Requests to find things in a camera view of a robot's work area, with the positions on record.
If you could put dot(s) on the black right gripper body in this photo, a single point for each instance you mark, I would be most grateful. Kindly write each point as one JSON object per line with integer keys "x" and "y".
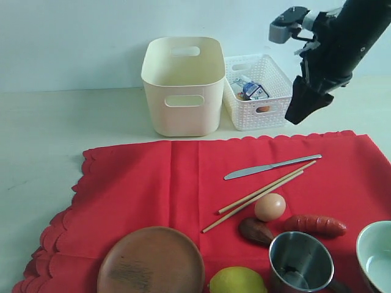
{"x": 336, "y": 49}

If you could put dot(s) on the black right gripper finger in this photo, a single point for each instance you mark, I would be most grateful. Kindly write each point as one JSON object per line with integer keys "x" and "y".
{"x": 299, "y": 87}
{"x": 307, "y": 103}

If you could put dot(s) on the fried chicken nugget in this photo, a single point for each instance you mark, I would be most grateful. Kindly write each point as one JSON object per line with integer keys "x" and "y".
{"x": 263, "y": 109}

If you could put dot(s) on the yellow cheese wedge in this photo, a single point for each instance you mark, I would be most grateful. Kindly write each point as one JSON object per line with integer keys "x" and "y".
{"x": 240, "y": 96}

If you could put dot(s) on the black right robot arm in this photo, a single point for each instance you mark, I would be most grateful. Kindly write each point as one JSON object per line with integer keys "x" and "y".
{"x": 371, "y": 18}

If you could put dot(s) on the white perforated plastic basket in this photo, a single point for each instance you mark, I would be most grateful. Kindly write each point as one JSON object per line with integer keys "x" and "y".
{"x": 261, "y": 68}

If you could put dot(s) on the silver table knife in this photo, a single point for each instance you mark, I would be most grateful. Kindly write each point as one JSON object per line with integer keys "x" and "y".
{"x": 261, "y": 168}

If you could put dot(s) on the brown egg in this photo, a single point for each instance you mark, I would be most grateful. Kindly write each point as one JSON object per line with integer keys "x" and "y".
{"x": 270, "y": 207}

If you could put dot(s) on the lower wooden chopstick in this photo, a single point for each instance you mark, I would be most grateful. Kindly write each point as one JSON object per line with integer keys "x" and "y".
{"x": 249, "y": 202}

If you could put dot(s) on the cream plastic storage bin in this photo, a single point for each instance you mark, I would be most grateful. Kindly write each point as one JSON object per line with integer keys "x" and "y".
{"x": 184, "y": 81}

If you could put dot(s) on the red scalloped cloth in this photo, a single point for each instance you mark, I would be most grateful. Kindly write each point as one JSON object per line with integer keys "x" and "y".
{"x": 181, "y": 184}

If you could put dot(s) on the red sausage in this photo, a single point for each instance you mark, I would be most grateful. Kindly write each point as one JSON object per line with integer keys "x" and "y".
{"x": 315, "y": 224}

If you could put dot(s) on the dark brown chicken drumstick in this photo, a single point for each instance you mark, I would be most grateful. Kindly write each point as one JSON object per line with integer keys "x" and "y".
{"x": 255, "y": 231}

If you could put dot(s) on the pale green ceramic bowl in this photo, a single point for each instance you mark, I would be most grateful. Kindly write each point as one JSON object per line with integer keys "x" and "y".
{"x": 373, "y": 255}

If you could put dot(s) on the stainless steel cup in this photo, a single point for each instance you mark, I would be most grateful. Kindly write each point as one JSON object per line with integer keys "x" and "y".
{"x": 301, "y": 263}

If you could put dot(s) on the yellow lemon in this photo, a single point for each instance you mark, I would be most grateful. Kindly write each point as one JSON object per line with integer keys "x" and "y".
{"x": 237, "y": 279}

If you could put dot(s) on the brown wooden plate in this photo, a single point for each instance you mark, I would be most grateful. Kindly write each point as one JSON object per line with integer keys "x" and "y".
{"x": 152, "y": 259}

